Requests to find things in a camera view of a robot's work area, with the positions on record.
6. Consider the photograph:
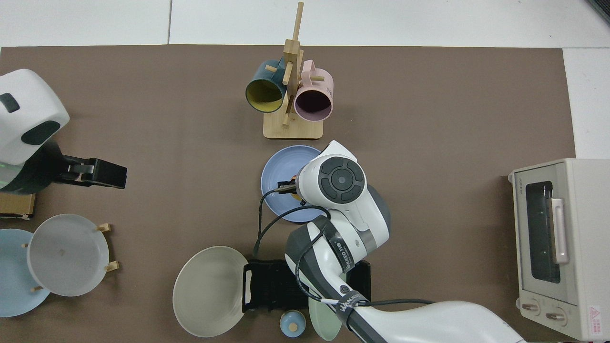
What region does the wooden cup stand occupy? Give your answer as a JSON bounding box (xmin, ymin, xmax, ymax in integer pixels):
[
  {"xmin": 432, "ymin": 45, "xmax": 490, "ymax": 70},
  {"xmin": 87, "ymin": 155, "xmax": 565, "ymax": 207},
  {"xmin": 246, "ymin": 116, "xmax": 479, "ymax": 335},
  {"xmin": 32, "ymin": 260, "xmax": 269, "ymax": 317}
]
[{"xmin": 263, "ymin": 1, "xmax": 324, "ymax": 140}]

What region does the beige plate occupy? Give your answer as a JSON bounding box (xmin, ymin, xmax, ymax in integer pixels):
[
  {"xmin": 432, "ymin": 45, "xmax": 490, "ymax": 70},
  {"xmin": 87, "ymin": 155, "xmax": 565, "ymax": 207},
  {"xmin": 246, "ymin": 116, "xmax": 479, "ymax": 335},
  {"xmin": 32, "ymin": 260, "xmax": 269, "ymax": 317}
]
[{"xmin": 173, "ymin": 246, "xmax": 249, "ymax": 338}]

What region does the dark teal mug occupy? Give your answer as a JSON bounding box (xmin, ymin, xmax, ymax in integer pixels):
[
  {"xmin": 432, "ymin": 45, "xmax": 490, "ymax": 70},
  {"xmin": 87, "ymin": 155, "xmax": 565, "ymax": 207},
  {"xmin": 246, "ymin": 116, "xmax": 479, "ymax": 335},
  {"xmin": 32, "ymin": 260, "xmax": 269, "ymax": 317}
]
[{"xmin": 245, "ymin": 59, "xmax": 287, "ymax": 113}]

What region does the grey plate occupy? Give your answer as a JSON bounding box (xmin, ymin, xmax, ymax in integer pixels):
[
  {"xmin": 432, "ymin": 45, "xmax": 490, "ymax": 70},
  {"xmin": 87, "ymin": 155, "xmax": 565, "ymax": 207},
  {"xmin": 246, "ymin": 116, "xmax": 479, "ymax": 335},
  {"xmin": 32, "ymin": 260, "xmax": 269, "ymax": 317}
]
[{"xmin": 27, "ymin": 214, "xmax": 110, "ymax": 297}]

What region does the wooden plate rack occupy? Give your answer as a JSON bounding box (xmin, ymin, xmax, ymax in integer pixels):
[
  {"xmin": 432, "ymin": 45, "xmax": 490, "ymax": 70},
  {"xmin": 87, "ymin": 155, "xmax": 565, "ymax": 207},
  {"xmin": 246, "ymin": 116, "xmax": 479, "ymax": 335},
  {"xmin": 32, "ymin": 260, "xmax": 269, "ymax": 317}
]
[{"xmin": 21, "ymin": 222, "xmax": 122, "ymax": 293}]

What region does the small blue round thing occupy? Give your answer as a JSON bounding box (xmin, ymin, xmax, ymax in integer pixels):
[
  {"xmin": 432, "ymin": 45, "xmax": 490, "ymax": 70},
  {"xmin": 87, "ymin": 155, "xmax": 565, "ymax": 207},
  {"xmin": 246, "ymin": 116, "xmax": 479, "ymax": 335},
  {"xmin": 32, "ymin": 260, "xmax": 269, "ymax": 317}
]
[{"xmin": 280, "ymin": 310, "xmax": 306, "ymax": 338}]

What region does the brown table cloth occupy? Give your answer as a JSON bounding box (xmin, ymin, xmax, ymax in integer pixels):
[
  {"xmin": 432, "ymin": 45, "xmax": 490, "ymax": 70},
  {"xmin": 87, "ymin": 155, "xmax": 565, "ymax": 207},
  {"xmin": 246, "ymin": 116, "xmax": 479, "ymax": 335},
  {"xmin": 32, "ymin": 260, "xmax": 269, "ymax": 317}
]
[{"xmin": 0, "ymin": 45, "xmax": 576, "ymax": 343}]

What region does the light blue plate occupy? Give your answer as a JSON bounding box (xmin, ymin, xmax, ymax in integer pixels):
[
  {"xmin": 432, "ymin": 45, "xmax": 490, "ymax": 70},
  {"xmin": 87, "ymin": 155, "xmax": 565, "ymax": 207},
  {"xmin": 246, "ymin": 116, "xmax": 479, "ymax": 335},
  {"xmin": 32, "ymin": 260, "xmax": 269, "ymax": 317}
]
[{"xmin": 0, "ymin": 229, "xmax": 51, "ymax": 318}]

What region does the pale toaster oven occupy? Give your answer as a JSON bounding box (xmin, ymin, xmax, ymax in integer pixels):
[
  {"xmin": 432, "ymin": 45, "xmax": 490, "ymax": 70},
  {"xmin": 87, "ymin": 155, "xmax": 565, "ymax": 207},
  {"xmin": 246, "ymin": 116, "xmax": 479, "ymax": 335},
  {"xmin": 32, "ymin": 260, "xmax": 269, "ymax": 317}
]
[{"xmin": 508, "ymin": 159, "xmax": 610, "ymax": 342}]

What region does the black dish rack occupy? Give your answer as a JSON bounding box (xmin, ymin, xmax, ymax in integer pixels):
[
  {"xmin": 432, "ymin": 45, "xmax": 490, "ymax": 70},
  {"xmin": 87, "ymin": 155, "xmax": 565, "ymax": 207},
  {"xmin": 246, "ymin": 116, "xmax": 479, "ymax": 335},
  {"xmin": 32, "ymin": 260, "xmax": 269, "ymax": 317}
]
[{"xmin": 242, "ymin": 260, "xmax": 372, "ymax": 314}]

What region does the wire basket with wooden floor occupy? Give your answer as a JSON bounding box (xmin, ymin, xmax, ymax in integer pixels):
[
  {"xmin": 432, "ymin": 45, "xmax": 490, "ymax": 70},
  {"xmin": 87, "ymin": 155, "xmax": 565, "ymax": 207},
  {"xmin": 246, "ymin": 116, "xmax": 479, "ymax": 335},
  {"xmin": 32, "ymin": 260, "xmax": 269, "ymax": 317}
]
[{"xmin": 0, "ymin": 192, "xmax": 36, "ymax": 220}]

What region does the pale green plate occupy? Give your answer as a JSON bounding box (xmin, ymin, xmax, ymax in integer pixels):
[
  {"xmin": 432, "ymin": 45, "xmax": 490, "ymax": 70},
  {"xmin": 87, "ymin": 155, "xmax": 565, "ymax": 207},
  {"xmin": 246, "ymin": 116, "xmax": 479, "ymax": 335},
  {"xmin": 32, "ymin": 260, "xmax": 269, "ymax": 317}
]
[{"xmin": 308, "ymin": 293, "xmax": 345, "ymax": 342}]

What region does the pink mug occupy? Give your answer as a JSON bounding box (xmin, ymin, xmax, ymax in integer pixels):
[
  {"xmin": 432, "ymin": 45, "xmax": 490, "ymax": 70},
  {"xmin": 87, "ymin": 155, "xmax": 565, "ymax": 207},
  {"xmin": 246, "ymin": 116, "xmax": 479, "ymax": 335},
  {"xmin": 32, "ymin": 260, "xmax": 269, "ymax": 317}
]
[{"xmin": 294, "ymin": 60, "xmax": 334, "ymax": 122}]

